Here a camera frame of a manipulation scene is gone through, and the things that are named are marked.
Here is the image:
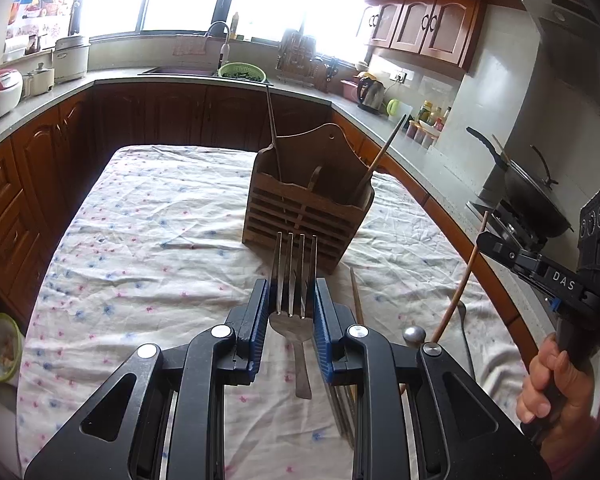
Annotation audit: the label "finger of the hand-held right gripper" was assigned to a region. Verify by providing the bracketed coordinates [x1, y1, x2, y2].
[476, 231, 536, 273]

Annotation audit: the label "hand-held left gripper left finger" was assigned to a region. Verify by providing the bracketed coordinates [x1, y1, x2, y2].
[22, 277, 272, 480]

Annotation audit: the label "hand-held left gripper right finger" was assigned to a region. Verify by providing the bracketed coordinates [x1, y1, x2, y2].
[314, 277, 553, 480]

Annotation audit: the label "metal fork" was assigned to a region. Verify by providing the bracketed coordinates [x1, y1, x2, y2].
[269, 231, 320, 401]
[457, 302, 477, 381]

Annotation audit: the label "wooden utensil holder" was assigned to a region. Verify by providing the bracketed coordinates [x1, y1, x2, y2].
[241, 122, 376, 277]

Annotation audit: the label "person's right hand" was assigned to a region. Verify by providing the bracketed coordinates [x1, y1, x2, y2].
[516, 332, 600, 466]

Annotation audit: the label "gas stove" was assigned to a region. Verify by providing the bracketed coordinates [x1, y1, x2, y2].
[472, 200, 546, 243]

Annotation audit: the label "black wok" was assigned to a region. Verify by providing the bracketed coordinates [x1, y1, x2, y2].
[467, 126, 574, 239]

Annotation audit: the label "floral tablecloth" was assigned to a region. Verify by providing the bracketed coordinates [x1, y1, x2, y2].
[17, 144, 531, 480]

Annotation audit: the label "sauce bottles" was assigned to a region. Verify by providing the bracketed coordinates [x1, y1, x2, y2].
[416, 101, 453, 129]

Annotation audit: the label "metal kettle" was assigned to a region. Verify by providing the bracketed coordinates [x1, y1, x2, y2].
[356, 76, 386, 113]

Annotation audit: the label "range hood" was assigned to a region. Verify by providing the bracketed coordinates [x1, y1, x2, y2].
[517, 0, 600, 128]

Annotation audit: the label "green bowl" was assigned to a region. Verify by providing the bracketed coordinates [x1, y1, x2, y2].
[0, 312, 24, 384]

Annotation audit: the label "green colander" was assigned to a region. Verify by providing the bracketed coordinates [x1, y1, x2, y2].
[217, 62, 267, 84]

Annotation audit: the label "kitchen sink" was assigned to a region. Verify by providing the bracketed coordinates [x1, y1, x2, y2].
[140, 65, 221, 77]

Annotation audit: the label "wooden base cabinets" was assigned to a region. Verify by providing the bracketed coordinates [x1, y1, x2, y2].
[0, 82, 541, 361]

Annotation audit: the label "metal faucet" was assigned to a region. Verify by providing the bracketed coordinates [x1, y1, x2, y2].
[205, 21, 232, 74]

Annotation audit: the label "pink dishcloth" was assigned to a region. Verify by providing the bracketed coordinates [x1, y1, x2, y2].
[174, 35, 206, 57]

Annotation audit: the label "large white cooker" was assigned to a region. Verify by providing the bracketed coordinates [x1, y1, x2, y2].
[52, 34, 91, 84]

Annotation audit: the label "small white cooking pot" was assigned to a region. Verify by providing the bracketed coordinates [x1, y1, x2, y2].
[22, 62, 56, 99]

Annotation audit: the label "wooden wall cabinets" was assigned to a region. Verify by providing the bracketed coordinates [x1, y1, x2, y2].
[362, 0, 581, 72]

